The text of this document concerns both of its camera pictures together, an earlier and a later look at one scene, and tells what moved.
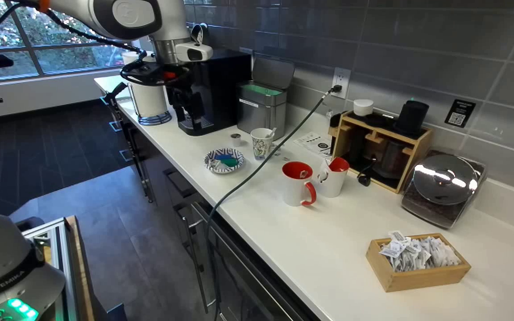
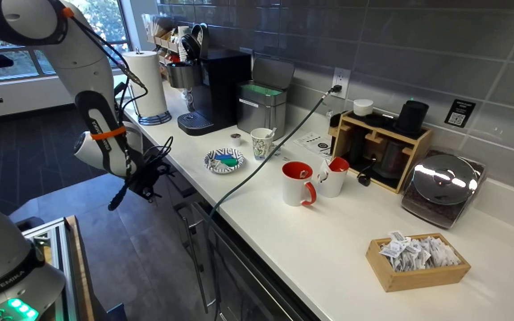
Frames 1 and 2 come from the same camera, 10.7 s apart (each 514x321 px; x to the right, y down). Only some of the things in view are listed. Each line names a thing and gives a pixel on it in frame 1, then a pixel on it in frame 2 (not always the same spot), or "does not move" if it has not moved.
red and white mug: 296,186 does not move
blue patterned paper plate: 223,161 does not move
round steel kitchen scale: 439,186 does not move
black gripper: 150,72 -> 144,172
